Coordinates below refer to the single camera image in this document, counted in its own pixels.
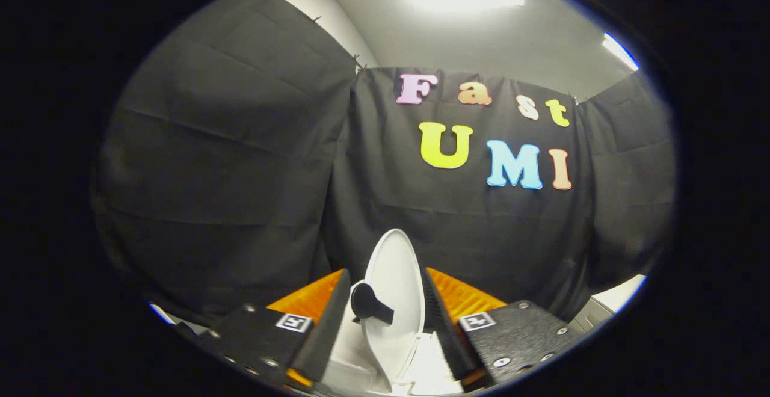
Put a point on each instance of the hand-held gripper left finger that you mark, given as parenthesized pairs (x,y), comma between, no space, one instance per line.
(328,331)

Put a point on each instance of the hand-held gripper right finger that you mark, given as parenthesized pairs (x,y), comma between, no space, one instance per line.
(442,325)

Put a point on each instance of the black backdrop cloth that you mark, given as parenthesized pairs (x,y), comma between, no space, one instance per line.
(240,174)

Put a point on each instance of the white drawer cabinet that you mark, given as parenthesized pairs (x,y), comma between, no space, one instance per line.
(619,292)

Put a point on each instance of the small ceiling light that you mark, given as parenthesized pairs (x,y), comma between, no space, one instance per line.
(621,52)

